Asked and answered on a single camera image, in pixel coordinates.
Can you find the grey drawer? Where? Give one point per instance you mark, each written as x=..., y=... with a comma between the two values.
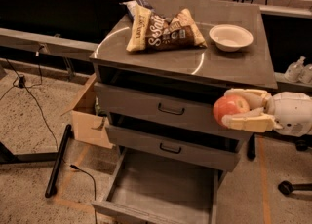
x=150, y=189
x=174, y=149
x=170, y=111

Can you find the grey middle drawer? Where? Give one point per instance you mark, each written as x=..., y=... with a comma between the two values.
x=174, y=149

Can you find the grey drawer cabinet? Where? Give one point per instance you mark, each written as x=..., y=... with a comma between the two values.
x=195, y=74

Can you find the cardboard box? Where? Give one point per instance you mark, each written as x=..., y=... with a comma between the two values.
x=86, y=124

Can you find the brown sesame snack bag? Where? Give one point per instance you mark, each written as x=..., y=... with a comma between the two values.
x=152, y=32

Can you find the black table leg base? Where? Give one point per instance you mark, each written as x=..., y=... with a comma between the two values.
x=7, y=157

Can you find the black chair caster leg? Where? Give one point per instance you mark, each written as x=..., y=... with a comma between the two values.
x=285, y=187

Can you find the grey top drawer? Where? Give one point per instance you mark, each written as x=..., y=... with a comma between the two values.
x=170, y=111

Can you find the grey workbench rail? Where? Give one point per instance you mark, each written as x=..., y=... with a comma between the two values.
x=48, y=45

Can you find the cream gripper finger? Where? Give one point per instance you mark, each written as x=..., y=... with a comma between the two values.
x=255, y=98
x=255, y=121

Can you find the white blue snack bag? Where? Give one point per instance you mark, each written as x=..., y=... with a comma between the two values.
x=130, y=6

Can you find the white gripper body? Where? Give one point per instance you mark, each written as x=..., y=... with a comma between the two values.
x=292, y=112

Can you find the red apple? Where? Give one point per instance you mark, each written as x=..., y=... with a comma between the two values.
x=229, y=105

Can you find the white paper bowl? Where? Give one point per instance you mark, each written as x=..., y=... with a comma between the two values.
x=230, y=38

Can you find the grey bottom drawer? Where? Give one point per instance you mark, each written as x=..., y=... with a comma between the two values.
x=150, y=189

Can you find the clear pump bottle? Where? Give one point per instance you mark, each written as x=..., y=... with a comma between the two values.
x=294, y=70

